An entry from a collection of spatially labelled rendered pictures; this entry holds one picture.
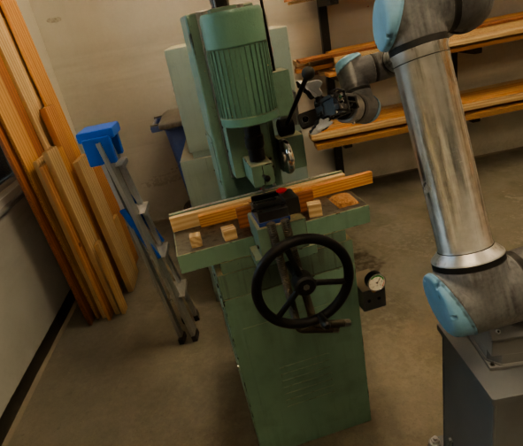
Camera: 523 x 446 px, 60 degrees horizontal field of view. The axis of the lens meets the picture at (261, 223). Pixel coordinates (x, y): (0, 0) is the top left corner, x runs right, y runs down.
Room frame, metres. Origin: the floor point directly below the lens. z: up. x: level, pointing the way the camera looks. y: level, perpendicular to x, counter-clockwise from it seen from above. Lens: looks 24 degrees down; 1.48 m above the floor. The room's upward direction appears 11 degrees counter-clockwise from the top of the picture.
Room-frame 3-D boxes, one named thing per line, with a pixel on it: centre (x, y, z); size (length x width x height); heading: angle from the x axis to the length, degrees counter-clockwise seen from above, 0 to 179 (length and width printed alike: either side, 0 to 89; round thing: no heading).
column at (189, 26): (1.66, 0.02, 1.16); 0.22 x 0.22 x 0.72; 9
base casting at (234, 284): (1.49, -0.01, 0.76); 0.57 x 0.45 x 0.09; 9
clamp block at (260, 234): (1.18, -0.04, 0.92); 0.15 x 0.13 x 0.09; 99
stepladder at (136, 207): (2.05, 0.58, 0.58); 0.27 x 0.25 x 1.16; 92
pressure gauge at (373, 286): (1.20, -0.32, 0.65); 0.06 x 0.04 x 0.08; 99
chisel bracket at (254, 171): (1.39, -0.03, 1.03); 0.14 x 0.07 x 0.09; 9
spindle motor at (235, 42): (1.37, -0.03, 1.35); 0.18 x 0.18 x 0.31
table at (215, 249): (1.26, -0.03, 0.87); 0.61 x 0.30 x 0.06; 99
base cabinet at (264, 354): (1.49, -0.01, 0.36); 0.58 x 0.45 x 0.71; 9
